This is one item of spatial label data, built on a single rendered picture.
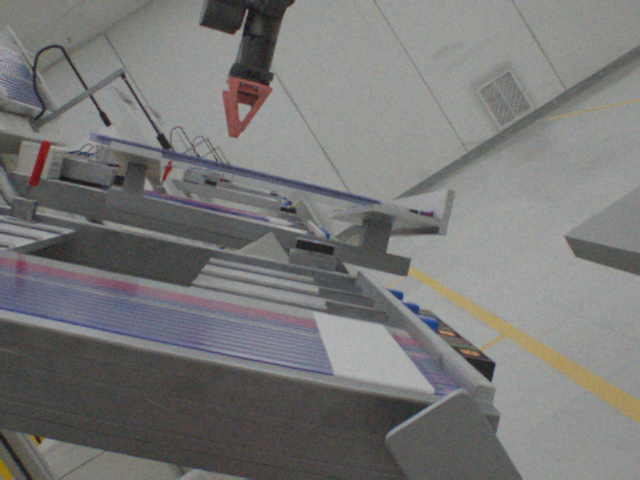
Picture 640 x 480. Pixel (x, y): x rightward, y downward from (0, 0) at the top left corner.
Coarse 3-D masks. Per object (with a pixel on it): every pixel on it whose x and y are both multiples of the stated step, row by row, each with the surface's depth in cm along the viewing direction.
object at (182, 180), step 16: (112, 96) 532; (128, 96) 594; (128, 112) 534; (112, 128) 537; (128, 128) 548; (144, 128) 549; (160, 128) 607; (176, 128) 581; (80, 144) 537; (160, 144) 550; (176, 176) 560; (192, 176) 574; (176, 192) 538; (192, 192) 543; (208, 192) 543; (224, 192) 544; (240, 192) 561; (272, 208) 546
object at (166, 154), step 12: (108, 144) 122; (132, 144) 122; (144, 144) 123; (168, 156) 123; (180, 156) 123; (192, 156) 124; (216, 168) 124; (228, 168) 124; (240, 168) 125; (264, 180) 125; (276, 180) 125; (288, 180) 126; (312, 192) 127; (324, 192) 126; (336, 192) 127; (360, 204) 129; (432, 216) 129
